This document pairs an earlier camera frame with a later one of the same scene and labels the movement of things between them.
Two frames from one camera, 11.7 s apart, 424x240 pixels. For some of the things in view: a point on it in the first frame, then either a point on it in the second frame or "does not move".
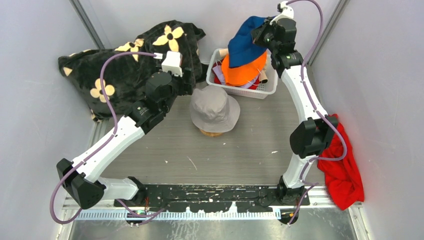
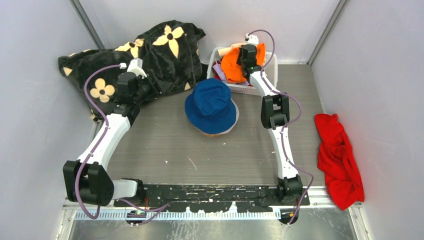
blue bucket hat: x=241 y=48 → x=210 y=108
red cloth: x=343 y=177 does not move
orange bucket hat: x=241 y=75 does not move
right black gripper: x=256 y=34 → x=237 y=61
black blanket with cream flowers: x=126 y=77 does not move
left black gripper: x=185 y=87 → x=159 y=86
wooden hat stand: x=211 y=134 does not move
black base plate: x=214 y=198 does not move
